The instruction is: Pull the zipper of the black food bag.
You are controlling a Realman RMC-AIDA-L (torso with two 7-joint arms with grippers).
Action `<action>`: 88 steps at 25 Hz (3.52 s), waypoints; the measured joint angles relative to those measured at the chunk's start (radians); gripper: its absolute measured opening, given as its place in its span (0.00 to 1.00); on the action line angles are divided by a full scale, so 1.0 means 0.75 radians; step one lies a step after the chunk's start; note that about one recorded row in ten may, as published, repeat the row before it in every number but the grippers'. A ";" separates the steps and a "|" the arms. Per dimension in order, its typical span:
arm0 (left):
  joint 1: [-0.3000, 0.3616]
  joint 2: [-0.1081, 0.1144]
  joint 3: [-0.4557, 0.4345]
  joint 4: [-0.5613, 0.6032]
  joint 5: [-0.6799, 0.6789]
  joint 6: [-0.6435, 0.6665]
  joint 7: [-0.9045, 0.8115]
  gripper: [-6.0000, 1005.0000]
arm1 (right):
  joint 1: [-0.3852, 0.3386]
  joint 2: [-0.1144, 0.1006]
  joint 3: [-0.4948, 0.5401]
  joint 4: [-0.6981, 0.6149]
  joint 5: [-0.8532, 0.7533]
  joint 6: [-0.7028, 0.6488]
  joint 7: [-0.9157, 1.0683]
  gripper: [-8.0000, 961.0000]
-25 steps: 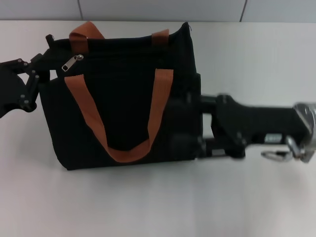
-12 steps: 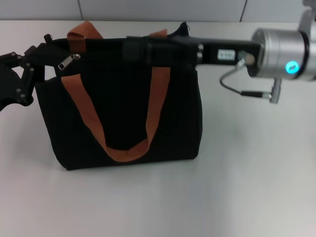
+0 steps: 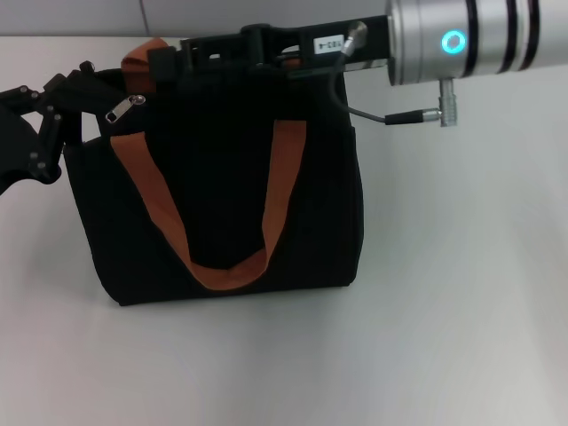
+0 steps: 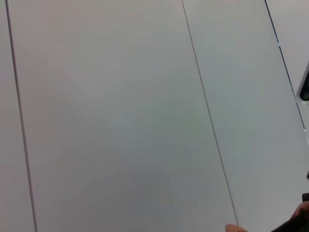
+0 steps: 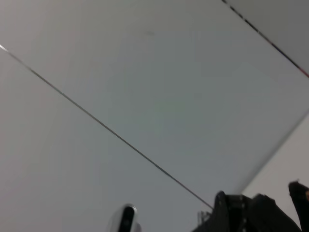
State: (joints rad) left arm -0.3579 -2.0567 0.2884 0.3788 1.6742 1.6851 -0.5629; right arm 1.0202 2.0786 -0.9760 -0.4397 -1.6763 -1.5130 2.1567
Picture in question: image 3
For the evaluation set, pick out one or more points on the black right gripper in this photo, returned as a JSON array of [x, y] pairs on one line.
[[302, 37]]

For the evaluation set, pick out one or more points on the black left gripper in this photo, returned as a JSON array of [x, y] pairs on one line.
[[13, 146]]

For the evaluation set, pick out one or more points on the silver zipper pull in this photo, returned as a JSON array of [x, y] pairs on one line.
[[122, 108]]

